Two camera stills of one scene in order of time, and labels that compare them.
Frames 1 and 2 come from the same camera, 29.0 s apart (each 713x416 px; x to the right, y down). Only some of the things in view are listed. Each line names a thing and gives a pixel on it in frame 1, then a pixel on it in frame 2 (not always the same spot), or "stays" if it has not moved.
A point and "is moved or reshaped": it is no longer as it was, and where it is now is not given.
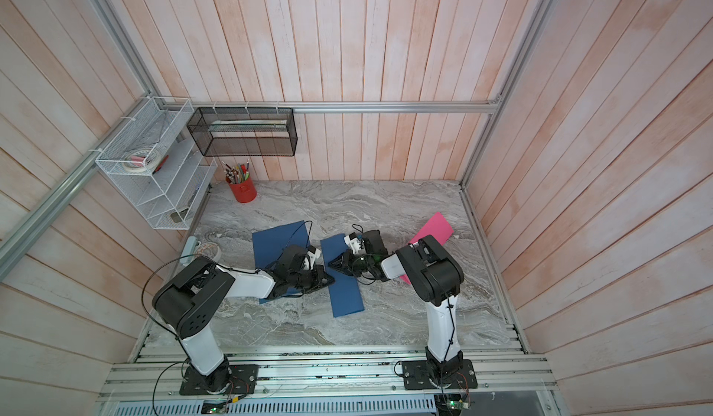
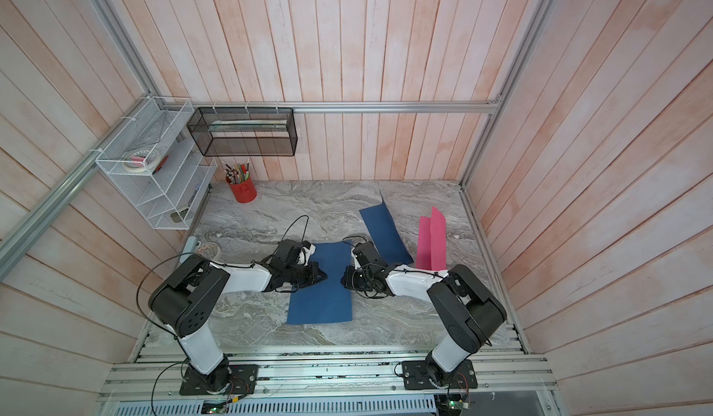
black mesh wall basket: x=244 y=131 stays
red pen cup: x=239 y=182 stays
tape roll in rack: x=141 y=161 stays
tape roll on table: x=209 y=250 stays
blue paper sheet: x=271 y=242 → x=326 y=300
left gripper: x=319 y=274 stays
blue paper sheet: x=344 y=294 → x=384 y=235
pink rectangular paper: x=436 y=227 is moved or reshaped
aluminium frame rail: x=157 y=376 stays
